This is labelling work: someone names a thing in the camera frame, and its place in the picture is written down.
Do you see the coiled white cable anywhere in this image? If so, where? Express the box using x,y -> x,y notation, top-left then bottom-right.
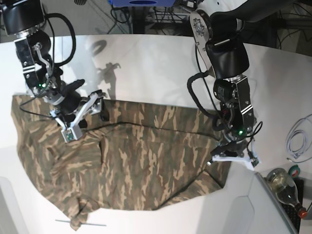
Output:
285,116 -> 312,163

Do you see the blue bin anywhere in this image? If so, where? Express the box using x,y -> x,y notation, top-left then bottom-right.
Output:
110,0 -> 178,7

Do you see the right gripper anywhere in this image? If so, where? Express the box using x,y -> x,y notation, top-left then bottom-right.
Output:
41,79 -> 110,129

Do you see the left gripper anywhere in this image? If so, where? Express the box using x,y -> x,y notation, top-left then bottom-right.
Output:
211,135 -> 248,158

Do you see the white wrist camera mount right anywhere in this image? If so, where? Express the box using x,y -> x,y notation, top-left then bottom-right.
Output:
50,90 -> 107,143

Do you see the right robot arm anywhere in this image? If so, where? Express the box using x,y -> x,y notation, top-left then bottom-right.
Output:
0,0 -> 109,129

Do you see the black mesh tray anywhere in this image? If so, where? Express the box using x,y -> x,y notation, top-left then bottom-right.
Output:
280,177 -> 305,232

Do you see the green tape roll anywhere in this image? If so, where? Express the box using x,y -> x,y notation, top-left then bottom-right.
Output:
288,164 -> 301,178

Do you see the clear plastic bottle red cap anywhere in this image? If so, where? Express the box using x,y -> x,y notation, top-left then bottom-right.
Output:
266,168 -> 308,219

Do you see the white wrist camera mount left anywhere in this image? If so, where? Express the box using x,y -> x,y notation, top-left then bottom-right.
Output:
207,145 -> 261,171

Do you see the camouflage t-shirt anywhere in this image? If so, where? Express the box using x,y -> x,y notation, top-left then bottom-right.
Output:
11,95 -> 231,230

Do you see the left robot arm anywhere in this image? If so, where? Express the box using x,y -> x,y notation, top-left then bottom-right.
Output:
187,0 -> 290,162

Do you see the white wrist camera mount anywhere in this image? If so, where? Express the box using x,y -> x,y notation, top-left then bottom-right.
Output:
50,90 -> 107,143
207,145 -> 261,171

